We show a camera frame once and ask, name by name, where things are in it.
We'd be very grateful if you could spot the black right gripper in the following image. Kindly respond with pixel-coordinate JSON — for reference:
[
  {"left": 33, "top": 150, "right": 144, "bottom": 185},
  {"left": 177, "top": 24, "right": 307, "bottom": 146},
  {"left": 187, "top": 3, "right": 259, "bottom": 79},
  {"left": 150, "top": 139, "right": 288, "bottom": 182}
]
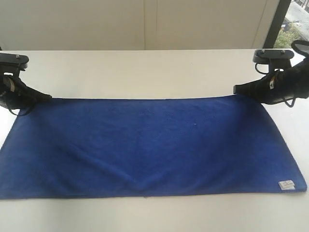
[{"left": 233, "top": 41, "right": 309, "bottom": 105}]

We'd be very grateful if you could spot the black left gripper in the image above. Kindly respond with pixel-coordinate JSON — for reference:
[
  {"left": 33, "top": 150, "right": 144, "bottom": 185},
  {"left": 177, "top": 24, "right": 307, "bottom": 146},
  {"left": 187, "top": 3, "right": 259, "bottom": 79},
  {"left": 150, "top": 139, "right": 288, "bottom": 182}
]
[{"left": 0, "top": 74, "right": 52, "bottom": 109}]

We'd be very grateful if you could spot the blue microfibre towel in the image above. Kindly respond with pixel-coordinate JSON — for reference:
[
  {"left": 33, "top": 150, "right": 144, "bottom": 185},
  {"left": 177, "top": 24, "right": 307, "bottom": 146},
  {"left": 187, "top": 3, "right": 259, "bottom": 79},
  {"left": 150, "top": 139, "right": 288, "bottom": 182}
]
[{"left": 0, "top": 95, "right": 307, "bottom": 200}]

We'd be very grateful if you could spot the white label sticker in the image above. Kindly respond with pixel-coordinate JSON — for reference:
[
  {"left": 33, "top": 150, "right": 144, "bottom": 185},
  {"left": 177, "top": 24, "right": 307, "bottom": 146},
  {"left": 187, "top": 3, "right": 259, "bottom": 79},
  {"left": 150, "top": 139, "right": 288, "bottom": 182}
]
[{"left": 278, "top": 180, "right": 295, "bottom": 190}]

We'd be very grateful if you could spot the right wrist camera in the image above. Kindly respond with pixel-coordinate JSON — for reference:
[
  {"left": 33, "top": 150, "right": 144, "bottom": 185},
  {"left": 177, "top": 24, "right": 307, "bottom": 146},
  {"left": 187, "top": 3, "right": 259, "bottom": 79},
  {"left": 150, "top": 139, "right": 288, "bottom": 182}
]
[{"left": 253, "top": 49, "right": 295, "bottom": 75}]

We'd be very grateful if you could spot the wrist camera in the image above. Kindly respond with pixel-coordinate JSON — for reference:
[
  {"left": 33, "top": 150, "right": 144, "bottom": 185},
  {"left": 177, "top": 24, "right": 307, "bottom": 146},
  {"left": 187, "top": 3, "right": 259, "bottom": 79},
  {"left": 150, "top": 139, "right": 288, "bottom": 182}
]
[
  {"left": 253, "top": 49, "right": 295, "bottom": 75},
  {"left": 0, "top": 52, "right": 29, "bottom": 76}
]

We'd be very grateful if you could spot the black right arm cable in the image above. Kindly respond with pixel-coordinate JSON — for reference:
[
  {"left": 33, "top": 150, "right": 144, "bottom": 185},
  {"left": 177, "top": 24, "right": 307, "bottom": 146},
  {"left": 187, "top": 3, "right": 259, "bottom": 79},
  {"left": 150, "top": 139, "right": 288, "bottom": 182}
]
[{"left": 282, "top": 96, "right": 297, "bottom": 107}]

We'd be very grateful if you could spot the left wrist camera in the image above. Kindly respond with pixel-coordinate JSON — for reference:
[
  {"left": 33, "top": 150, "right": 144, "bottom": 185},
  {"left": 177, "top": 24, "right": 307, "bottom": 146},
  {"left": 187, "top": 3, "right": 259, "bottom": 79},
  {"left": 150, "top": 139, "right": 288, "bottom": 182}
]
[{"left": 0, "top": 52, "right": 29, "bottom": 76}]

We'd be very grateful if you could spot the dark window frame post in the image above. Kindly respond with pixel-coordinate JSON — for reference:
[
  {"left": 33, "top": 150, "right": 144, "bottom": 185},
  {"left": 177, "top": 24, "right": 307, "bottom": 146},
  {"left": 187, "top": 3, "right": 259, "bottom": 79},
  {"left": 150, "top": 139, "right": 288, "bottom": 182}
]
[{"left": 262, "top": 0, "right": 291, "bottom": 49}]

